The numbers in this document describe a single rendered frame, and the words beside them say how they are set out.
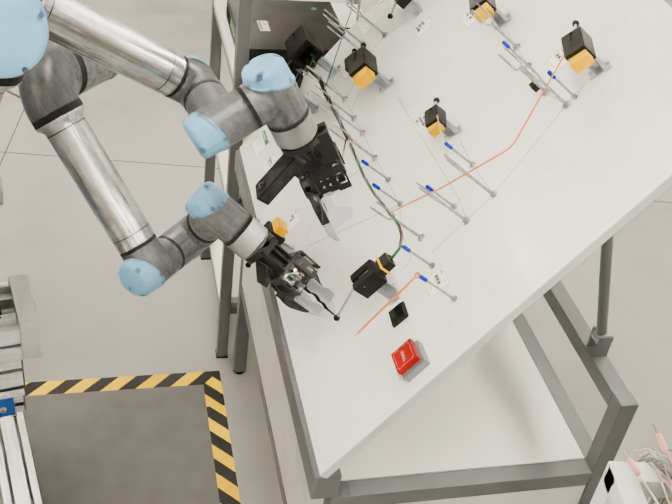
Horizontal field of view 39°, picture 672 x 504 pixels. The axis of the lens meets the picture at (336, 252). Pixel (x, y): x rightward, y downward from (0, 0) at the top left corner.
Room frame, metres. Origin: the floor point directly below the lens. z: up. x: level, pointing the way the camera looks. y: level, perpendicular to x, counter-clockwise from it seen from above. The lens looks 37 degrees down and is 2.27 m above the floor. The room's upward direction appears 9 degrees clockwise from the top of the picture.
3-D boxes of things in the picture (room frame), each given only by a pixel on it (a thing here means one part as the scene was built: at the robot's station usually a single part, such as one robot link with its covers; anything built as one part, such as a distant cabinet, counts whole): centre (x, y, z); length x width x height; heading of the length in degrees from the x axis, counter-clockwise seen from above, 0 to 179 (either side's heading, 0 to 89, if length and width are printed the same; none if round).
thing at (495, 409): (1.83, -0.18, 0.60); 1.17 x 0.58 x 0.40; 17
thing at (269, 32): (2.61, 0.24, 1.09); 0.35 x 0.33 x 0.07; 17
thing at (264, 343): (2.00, 0.19, 0.60); 0.55 x 0.02 x 0.39; 17
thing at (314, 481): (1.74, 0.13, 0.83); 1.18 x 0.05 x 0.06; 17
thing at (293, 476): (1.48, 0.03, 0.60); 0.55 x 0.03 x 0.39; 17
